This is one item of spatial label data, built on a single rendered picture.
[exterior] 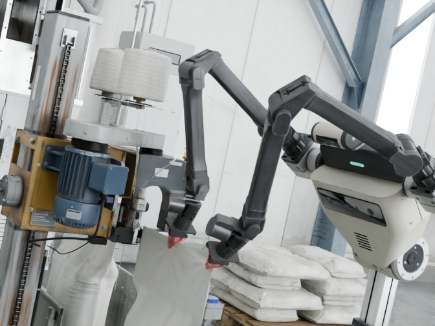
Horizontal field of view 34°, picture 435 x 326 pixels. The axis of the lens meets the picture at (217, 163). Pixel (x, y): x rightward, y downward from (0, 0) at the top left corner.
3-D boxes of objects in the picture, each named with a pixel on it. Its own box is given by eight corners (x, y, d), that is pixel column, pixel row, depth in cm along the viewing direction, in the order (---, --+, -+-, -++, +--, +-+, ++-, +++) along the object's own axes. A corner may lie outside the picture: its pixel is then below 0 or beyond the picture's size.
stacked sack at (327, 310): (377, 330, 579) (381, 312, 579) (315, 329, 543) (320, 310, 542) (341, 313, 615) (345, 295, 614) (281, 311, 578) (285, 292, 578)
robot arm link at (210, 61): (215, 41, 220) (200, 38, 229) (186, 74, 219) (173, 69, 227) (296, 132, 243) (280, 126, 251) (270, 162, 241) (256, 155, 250)
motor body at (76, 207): (104, 232, 230) (119, 156, 229) (59, 228, 221) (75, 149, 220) (86, 221, 243) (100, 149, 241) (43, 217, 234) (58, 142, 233)
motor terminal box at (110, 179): (124, 203, 228) (130, 167, 228) (103, 202, 220) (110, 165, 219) (104, 197, 232) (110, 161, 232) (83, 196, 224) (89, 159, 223)
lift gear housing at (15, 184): (19, 210, 239) (25, 178, 238) (2, 208, 236) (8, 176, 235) (10, 204, 248) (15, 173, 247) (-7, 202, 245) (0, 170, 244)
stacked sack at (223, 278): (292, 297, 579) (296, 280, 578) (228, 296, 539) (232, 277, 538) (259, 282, 613) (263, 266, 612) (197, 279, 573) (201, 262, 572)
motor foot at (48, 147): (84, 178, 236) (89, 153, 235) (50, 174, 229) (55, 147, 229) (74, 174, 243) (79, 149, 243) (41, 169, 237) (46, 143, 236)
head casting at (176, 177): (182, 233, 270) (199, 156, 268) (124, 228, 256) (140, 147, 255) (147, 217, 295) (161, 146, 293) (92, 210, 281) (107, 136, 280)
